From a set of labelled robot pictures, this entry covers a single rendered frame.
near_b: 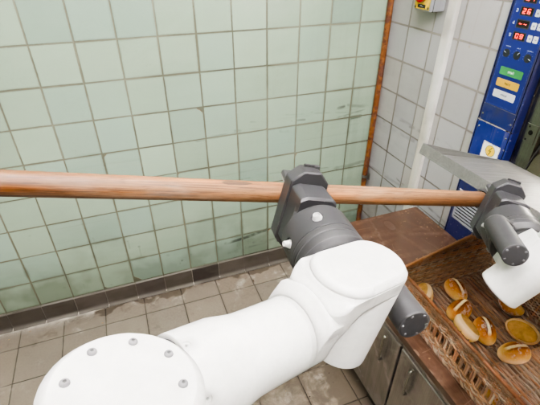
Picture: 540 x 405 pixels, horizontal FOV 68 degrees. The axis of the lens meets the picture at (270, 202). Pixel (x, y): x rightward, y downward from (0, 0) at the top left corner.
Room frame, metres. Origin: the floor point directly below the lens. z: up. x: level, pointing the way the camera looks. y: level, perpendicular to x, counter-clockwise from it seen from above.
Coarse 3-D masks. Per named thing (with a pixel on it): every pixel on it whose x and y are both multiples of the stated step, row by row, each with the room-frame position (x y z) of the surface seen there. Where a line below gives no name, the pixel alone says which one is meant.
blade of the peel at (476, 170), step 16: (432, 160) 0.90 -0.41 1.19; (448, 160) 0.86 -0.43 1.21; (464, 160) 0.96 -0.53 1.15; (480, 160) 1.00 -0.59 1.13; (496, 160) 1.04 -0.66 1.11; (464, 176) 0.80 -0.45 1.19; (480, 176) 0.77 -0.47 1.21; (496, 176) 0.88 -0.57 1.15; (512, 176) 0.92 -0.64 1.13; (528, 176) 0.95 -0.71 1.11; (528, 192) 0.81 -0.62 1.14
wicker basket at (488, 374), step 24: (480, 240) 1.09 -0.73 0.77; (408, 264) 1.00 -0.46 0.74; (432, 264) 1.04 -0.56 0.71; (456, 264) 1.08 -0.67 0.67; (480, 264) 1.11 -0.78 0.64; (408, 288) 0.94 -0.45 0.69; (432, 288) 1.04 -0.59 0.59; (480, 288) 1.04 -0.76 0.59; (432, 312) 0.83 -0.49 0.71; (480, 312) 0.93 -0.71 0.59; (504, 312) 0.93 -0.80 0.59; (528, 312) 0.93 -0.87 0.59; (432, 336) 0.80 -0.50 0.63; (456, 336) 0.73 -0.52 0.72; (504, 336) 0.83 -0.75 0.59; (456, 360) 0.75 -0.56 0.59; (480, 360) 0.65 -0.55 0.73; (480, 384) 0.63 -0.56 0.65; (504, 384) 0.58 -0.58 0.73; (528, 384) 0.67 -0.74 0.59
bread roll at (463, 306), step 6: (456, 300) 0.95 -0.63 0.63; (462, 300) 0.93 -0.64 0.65; (450, 306) 0.92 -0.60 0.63; (456, 306) 0.91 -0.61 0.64; (462, 306) 0.91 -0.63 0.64; (468, 306) 0.91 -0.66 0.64; (450, 312) 0.90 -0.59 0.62; (456, 312) 0.89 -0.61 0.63; (462, 312) 0.89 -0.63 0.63; (468, 312) 0.90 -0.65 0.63; (450, 318) 0.89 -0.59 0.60
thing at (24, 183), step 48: (0, 192) 0.37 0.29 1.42; (48, 192) 0.38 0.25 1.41; (96, 192) 0.40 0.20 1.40; (144, 192) 0.42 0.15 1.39; (192, 192) 0.44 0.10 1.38; (240, 192) 0.46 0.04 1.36; (336, 192) 0.52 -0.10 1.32; (384, 192) 0.56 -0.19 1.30; (432, 192) 0.60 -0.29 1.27; (480, 192) 0.65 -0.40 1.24
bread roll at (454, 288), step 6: (444, 282) 1.05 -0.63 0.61; (450, 282) 1.03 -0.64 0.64; (456, 282) 1.02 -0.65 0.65; (444, 288) 1.02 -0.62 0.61; (450, 288) 1.00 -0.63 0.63; (456, 288) 0.99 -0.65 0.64; (462, 288) 0.99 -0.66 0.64; (450, 294) 0.99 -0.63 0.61; (456, 294) 0.98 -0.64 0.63; (462, 294) 0.97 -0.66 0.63
